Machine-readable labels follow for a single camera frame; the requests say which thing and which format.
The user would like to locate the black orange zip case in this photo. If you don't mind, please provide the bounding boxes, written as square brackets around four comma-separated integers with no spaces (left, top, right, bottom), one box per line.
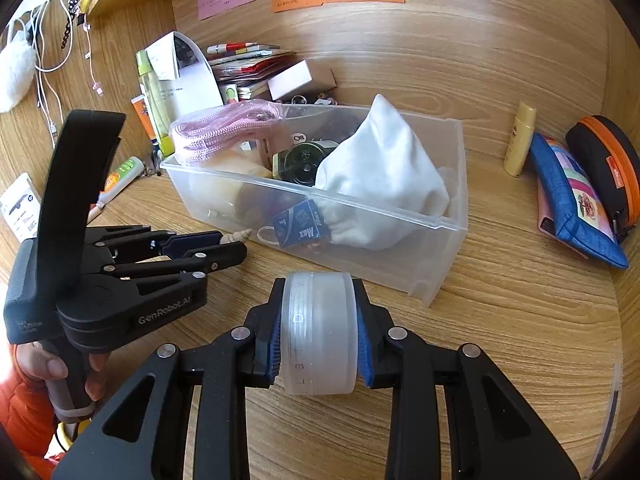
[565,115,639,242]

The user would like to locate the white cloth pouch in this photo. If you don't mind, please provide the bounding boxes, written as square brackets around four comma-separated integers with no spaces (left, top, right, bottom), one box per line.
[314,94,450,250]

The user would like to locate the pink rope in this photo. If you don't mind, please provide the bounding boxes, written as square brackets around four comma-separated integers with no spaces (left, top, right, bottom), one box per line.
[169,97,289,167]

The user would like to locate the white printed manual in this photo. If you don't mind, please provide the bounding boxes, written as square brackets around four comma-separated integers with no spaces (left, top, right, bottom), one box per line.
[1,172,40,243]

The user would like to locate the person left hand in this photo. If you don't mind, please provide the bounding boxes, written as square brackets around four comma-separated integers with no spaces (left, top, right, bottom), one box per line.
[13,341,112,403]

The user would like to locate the clear plastic storage bin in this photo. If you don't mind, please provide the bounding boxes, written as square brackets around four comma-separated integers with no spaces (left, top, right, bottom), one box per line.
[163,100,468,304]

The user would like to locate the yellow small lotion bottle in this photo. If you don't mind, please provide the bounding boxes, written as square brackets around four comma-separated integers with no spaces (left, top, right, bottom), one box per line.
[503,101,537,177]

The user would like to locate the white charging cable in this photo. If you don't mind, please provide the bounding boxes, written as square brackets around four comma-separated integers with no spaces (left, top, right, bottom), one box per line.
[27,0,106,151]

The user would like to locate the pink round case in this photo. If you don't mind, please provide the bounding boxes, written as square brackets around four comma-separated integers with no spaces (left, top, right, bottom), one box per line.
[290,132,310,148]

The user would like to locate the yellow green spray bottle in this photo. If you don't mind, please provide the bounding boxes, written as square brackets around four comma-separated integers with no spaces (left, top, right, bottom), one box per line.
[136,50,175,157]

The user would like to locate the blue Max staples box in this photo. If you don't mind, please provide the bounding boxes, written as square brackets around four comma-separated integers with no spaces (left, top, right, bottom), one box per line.
[272,200,329,248]

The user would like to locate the stack of books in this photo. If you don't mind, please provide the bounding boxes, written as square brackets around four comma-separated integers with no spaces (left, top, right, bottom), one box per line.
[207,44,297,104]

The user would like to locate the white small box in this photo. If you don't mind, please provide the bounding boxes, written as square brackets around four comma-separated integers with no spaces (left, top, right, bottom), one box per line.
[268,60,336,101]

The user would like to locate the blue patchwork pencil pouch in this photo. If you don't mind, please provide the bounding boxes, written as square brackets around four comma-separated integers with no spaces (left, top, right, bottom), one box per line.
[529,132,628,269]

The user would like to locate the white fluffy plush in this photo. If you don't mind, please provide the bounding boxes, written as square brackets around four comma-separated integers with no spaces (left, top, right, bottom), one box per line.
[0,30,37,114]

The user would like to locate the white orange lotion tube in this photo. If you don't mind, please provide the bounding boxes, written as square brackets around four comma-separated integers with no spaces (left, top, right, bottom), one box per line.
[98,156,144,206]

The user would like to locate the beige powder jar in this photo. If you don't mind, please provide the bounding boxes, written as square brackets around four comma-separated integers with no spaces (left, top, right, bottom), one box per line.
[208,150,272,219]

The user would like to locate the orange sunscreen tube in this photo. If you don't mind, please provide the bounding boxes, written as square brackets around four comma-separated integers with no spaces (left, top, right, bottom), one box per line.
[131,94,155,140]

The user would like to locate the frosted round container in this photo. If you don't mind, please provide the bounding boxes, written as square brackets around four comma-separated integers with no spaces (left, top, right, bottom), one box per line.
[280,272,358,396]

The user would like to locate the small beige shell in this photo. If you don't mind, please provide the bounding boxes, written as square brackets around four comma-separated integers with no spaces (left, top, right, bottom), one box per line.
[220,229,253,244]

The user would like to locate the dark green spray bottle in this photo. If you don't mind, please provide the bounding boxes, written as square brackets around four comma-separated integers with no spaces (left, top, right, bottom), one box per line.
[272,140,338,186]

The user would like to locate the white folded paper sheets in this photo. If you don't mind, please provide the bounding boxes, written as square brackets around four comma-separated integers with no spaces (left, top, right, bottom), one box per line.
[145,32,224,122]

